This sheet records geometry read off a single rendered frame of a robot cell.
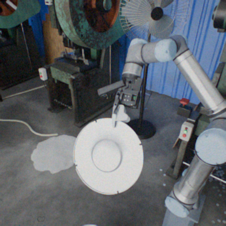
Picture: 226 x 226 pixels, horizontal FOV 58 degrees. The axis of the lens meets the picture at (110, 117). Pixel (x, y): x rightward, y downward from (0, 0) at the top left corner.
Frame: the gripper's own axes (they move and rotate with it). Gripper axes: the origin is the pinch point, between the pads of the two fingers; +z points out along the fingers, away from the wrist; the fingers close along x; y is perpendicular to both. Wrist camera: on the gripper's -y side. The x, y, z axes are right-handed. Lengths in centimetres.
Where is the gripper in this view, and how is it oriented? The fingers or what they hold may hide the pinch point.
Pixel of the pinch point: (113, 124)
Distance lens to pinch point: 78.3
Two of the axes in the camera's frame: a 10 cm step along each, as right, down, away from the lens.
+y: 9.3, 2.0, -3.0
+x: 2.6, 2.1, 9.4
